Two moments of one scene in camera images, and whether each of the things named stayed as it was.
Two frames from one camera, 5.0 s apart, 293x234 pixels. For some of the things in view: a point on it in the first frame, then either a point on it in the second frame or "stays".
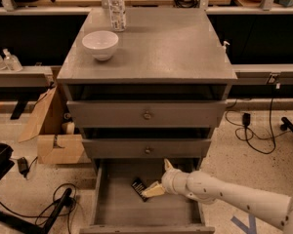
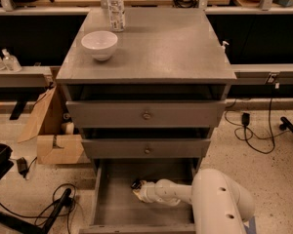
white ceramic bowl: x=101 y=44 stays
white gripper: x=171 y=180 → x=147 y=192
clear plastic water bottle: x=117 y=10 stays
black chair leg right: x=288 y=125 stays
